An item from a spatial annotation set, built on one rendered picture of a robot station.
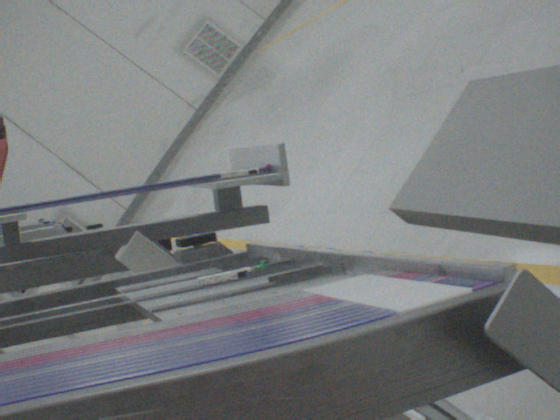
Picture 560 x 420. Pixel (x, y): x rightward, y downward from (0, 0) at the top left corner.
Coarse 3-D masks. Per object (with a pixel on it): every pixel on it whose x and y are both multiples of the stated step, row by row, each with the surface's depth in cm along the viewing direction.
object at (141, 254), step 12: (132, 240) 145; (144, 240) 146; (120, 252) 147; (132, 252) 145; (144, 252) 146; (156, 252) 146; (132, 264) 145; (144, 264) 146; (156, 264) 147; (168, 264) 147
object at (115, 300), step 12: (156, 288) 98; (168, 288) 99; (180, 288) 99; (96, 300) 96; (108, 300) 97; (120, 300) 97; (132, 300) 97; (36, 312) 94; (48, 312) 94; (60, 312) 95; (72, 312) 95; (0, 324) 93; (12, 324) 93; (24, 324) 94
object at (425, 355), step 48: (336, 336) 54; (384, 336) 54; (432, 336) 55; (480, 336) 56; (144, 384) 50; (192, 384) 50; (240, 384) 51; (288, 384) 52; (336, 384) 53; (384, 384) 54; (432, 384) 55; (480, 384) 56
